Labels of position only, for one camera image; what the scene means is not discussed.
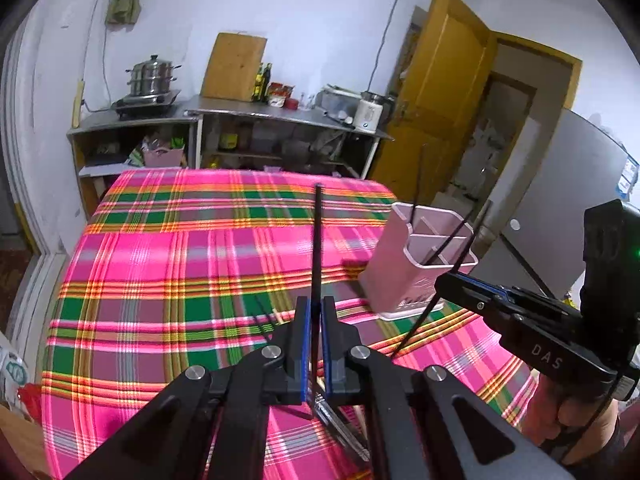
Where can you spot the steel counter table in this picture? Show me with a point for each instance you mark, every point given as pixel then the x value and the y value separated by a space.
pixel 280 110

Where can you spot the grey chopstick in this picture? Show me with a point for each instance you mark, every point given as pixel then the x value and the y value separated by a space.
pixel 345 435

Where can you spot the steel steamer pot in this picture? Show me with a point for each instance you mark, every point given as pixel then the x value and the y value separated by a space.
pixel 150 77

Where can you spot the dark oil bottle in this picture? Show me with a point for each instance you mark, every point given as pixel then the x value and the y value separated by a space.
pixel 262 82

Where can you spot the black chopstick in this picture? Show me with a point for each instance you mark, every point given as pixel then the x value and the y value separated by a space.
pixel 415 331
pixel 265 312
pixel 317 260
pixel 450 241
pixel 418 175

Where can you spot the person's right hand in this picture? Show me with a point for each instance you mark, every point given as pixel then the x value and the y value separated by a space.
pixel 575 420

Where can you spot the pink storage box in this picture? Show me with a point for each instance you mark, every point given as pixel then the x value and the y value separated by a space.
pixel 165 157

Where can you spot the pink utensil holder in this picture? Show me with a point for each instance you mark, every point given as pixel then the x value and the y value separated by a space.
pixel 390 270

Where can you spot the wooden rolling pin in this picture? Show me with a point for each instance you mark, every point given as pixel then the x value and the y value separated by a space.
pixel 77 105

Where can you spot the black gas stove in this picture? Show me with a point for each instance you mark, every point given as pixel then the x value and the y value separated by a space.
pixel 145 105

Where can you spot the steel dish rack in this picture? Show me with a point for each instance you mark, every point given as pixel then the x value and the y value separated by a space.
pixel 340 102

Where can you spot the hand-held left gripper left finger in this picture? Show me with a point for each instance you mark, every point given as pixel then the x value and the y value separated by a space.
pixel 301 345

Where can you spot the yellow door frame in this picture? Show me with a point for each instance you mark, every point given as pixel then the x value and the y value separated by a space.
pixel 540 55

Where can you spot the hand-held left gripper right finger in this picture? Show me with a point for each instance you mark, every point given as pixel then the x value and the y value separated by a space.
pixel 327 345

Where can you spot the pink plaid tablecloth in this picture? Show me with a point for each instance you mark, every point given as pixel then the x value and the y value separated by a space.
pixel 150 260

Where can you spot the steel topped cabinet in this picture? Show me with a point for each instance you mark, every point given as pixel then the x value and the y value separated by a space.
pixel 125 120

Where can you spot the white electric appliance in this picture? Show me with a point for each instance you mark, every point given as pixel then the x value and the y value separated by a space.
pixel 367 115

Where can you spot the yellow wooden door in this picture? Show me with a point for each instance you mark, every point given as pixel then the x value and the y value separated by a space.
pixel 440 110

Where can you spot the white plastic bag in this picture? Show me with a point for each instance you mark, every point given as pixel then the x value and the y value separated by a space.
pixel 12 370

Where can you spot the wooden cutting board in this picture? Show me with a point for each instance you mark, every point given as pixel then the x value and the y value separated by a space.
pixel 232 67

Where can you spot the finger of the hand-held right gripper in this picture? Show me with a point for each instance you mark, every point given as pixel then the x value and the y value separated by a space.
pixel 465 296
pixel 490 287

